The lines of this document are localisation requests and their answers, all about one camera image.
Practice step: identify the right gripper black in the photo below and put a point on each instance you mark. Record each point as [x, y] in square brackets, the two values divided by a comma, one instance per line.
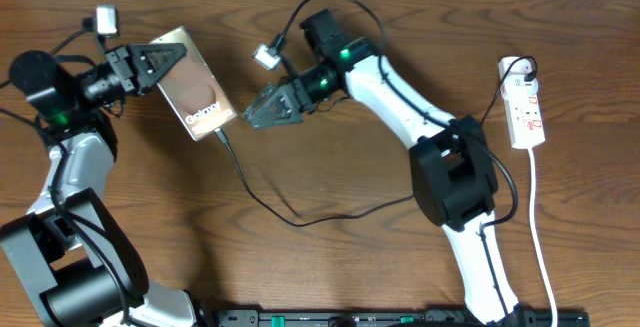
[291, 99]

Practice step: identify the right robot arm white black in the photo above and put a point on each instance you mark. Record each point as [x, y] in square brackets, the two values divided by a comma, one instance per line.
[453, 173]

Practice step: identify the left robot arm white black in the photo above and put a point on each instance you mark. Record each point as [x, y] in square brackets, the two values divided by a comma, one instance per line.
[73, 260]

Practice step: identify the white power strip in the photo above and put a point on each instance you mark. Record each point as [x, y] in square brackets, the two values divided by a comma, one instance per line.
[519, 90]

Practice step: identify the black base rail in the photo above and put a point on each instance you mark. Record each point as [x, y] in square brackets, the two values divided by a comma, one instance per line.
[432, 317]

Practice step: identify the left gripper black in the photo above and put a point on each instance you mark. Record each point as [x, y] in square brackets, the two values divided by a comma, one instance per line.
[124, 74]

